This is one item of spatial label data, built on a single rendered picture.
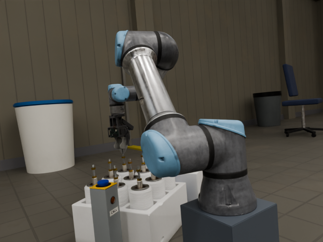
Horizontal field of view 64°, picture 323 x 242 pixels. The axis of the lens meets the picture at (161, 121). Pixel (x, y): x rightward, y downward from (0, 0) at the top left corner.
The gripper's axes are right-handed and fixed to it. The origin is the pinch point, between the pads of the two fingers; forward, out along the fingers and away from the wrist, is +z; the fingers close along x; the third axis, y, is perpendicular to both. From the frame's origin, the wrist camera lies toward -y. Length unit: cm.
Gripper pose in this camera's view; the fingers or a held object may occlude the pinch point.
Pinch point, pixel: (123, 151)
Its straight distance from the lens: 139.1
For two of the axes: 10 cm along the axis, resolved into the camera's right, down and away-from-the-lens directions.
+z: 0.9, 9.9, 0.6
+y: -4.4, 0.9, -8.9
